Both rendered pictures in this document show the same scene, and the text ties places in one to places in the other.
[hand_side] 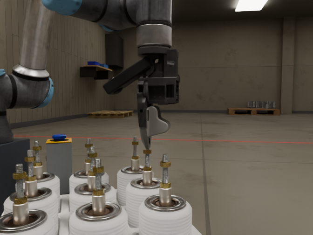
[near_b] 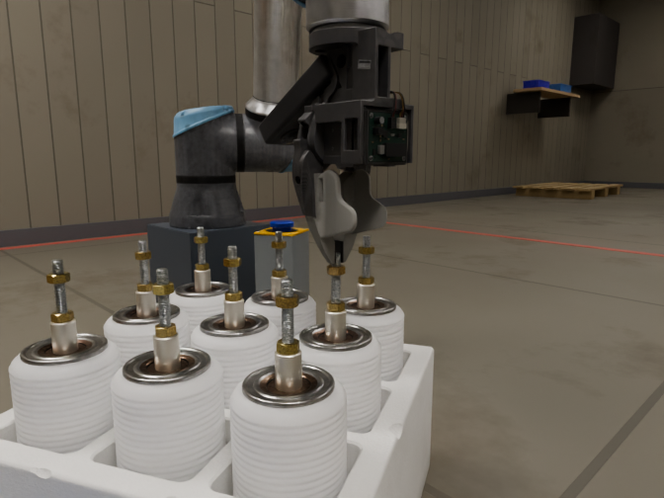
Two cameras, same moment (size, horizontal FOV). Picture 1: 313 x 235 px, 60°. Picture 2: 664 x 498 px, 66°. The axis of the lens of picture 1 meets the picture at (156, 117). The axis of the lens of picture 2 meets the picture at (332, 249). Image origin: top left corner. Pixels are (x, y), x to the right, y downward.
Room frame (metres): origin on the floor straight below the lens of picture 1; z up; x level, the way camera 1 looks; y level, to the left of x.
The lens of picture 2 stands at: (0.19, -0.28, 0.44)
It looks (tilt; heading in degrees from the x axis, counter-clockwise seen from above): 10 degrees down; 37
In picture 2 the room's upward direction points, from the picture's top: straight up
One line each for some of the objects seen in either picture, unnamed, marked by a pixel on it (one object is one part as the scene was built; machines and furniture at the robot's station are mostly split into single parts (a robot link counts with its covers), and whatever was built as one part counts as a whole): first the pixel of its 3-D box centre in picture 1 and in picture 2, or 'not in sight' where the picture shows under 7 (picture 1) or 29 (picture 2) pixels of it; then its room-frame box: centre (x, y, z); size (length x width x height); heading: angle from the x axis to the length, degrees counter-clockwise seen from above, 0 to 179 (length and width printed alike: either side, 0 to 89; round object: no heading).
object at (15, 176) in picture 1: (19, 175); (58, 278); (0.41, 0.21, 0.32); 0.02 x 0.02 x 0.01; 71
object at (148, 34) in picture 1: (154, 40); (350, 13); (0.59, 0.00, 0.56); 0.08 x 0.08 x 0.05
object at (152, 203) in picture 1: (165, 203); (289, 384); (0.48, -0.02, 0.25); 0.08 x 0.08 x 0.01
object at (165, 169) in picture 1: (165, 175); (288, 325); (0.48, -0.02, 0.30); 0.01 x 0.01 x 0.08
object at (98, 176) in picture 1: (98, 181); (164, 310); (0.44, 0.10, 0.30); 0.01 x 0.01 x 0.08
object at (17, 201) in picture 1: (20, 199); (62, 316); (0.41, 0.21, 0.29); 0.02 x 0.02 x 0.01; 71
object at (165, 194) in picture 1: (165, 196); (288, 370); (0.48, -0.02, 0.26); 0.02 x 0.02 x 0.03
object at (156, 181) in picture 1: (147, 183); (335, 337); (0.59, 0.02, 0.25); 0.08 x 0.08 x 0.01
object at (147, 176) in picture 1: (147, 177); (335, 325); (0.59, 0.02, 0.26); 0.02 x 0.02 x 0.03
